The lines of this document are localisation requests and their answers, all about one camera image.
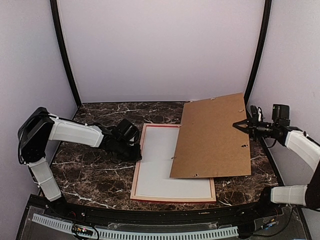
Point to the brown cardboard backing board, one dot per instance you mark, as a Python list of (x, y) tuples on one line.
[(208, 146)]

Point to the left black corner post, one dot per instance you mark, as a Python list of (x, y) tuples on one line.
[(63, 52)]

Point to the red wooden picture frame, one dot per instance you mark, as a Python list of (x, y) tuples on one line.
[(140, 162)]

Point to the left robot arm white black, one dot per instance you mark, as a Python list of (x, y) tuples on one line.
[(42, 127)]

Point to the black corner post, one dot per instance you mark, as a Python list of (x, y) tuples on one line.
[(63, 52), (259, 50)]

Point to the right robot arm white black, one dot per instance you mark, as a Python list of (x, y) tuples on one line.
[(295, 140)]

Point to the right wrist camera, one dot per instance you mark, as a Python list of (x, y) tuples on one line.
[(256, 114)]

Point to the black front rail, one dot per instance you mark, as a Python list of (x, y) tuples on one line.
[(233, 215)]

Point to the right black corner post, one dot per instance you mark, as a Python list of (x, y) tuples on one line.
[(259, 50)]

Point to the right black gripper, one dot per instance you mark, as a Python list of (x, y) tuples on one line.
[(251, 129)]

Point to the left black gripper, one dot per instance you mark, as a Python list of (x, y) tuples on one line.
[(136, 156)]

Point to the autumn forest photo print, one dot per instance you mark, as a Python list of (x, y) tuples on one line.
[(162, 175)]

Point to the white slotted cable duct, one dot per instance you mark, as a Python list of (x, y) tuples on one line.
[(94, 233)]

